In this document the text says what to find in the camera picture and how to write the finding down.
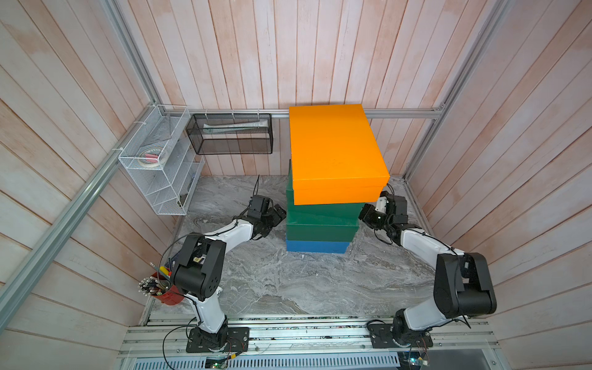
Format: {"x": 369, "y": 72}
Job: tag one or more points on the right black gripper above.
{"x": 366, "y": 213}

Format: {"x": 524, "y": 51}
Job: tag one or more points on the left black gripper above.
{"x": 283, "y": 214}

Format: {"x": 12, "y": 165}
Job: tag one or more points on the large green shoebox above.
{"x": 326, "y": 214}

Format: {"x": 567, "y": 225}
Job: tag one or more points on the blue shoebox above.
{"x": 325, "y": 247}

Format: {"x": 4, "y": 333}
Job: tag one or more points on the small green shoebox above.
{"x": 334, "y": 230}

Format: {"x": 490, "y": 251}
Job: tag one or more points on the orange shoebox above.
{"x": 335, "y": 158}

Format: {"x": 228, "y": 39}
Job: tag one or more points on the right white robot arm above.
{"x": 462, "y": 287}

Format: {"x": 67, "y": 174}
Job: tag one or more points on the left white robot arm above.
{"x": 197, "y": 270}

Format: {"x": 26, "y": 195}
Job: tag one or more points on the black mesh basket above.
{"x": 229, "y": 144}

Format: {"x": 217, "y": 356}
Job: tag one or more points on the paper in mesh basket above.
{"x": 259, "y": 127}

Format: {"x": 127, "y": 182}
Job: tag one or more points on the red pen cup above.
{"x": 160, "y": 287}

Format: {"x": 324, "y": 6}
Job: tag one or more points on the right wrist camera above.
{"x": 381, "y": 205}

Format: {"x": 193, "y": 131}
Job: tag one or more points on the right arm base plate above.
{"x": 396, "y": 335}

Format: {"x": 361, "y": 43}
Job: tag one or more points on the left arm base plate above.
{"x": 227, "y": 340}

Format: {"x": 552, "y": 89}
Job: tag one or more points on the white wire shelf rack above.
{"x": 170, "y": 188}

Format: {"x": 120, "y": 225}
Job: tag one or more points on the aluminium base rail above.
{"x": 309, "y": 342}

